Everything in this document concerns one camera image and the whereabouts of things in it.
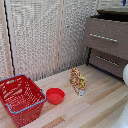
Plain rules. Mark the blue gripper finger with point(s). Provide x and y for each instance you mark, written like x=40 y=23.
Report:
x=124 y=2

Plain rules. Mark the colourful snack bag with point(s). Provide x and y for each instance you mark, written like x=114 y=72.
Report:
x=78 y=81

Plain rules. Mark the red plastic bowl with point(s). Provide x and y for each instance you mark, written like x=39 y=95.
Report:
x=55 y=96

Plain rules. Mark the red plastic shopping basket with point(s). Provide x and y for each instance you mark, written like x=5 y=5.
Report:
x=20 y=100

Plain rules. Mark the dark cabinet frame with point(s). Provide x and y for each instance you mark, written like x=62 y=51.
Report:
x=113 y=15

